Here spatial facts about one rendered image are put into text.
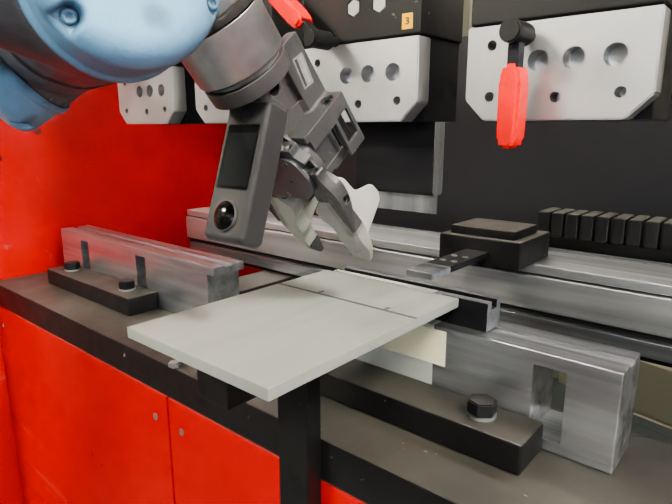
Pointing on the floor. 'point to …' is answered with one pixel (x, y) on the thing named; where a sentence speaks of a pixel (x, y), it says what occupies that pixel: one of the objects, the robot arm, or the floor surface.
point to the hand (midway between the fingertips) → (336, 252)
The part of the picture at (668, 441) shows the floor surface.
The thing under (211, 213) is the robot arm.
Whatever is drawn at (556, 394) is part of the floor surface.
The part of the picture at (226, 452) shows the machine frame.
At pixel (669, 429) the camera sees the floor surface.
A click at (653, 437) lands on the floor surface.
